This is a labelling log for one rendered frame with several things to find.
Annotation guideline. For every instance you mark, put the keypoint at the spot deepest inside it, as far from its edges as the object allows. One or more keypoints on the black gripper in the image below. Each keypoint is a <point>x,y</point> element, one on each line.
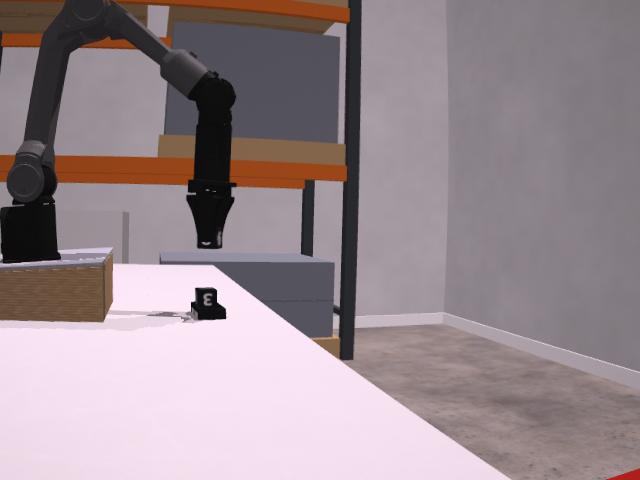
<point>214,167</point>

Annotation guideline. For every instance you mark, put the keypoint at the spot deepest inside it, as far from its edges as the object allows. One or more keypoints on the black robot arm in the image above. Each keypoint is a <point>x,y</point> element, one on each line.
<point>30,231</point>

